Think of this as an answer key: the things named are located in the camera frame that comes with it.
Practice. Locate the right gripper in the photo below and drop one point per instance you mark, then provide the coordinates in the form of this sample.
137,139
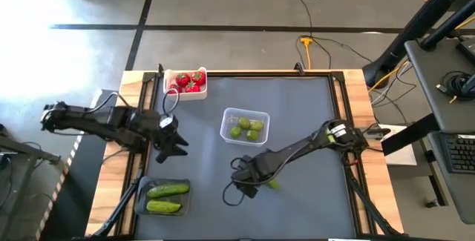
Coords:
252,174

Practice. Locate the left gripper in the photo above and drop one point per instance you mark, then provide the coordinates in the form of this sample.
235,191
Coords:
163,133

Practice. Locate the white plastic basket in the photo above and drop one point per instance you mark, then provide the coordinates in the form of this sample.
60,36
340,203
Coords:
202,94

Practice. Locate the dark grey plastic basket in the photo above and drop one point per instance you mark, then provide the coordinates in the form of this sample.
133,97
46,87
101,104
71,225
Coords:
143,211

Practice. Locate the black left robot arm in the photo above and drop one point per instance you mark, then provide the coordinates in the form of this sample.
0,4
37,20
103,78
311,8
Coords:
104,122

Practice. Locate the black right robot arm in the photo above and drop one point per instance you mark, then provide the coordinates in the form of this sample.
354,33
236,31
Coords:
297,148

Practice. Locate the clear plastic basket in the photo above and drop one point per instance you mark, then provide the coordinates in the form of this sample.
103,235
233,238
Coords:
226,137

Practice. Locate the grey table mat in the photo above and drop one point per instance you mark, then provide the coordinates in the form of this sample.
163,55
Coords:
308,204

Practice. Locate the black striped floor panel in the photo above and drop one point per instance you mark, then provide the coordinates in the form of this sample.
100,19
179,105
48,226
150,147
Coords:
85,181

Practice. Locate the grey floor stand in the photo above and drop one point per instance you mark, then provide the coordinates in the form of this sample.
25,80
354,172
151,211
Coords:
26,150

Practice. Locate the white box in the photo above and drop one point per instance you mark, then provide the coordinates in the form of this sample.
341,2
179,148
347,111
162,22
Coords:
402,156

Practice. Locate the dark grey desk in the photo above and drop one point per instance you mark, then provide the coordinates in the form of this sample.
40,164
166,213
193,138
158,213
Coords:
434,85

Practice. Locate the black keyboard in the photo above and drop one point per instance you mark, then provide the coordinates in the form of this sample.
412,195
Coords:
462,154

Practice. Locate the thick black stand pole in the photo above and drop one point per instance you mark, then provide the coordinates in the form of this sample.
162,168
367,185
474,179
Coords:
419,22

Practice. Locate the thin black stand pole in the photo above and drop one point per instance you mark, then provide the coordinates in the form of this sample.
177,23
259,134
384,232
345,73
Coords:
449,24

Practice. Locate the black frame clamp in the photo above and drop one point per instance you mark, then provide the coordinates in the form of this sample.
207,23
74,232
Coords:
160,66
298,68

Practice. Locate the black metal table frame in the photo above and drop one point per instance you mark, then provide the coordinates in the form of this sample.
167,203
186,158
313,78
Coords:
259,73

